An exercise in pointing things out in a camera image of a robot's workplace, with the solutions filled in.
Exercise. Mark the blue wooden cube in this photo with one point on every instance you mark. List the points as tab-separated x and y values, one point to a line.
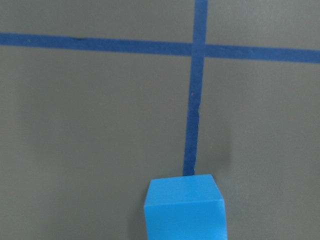
185	208

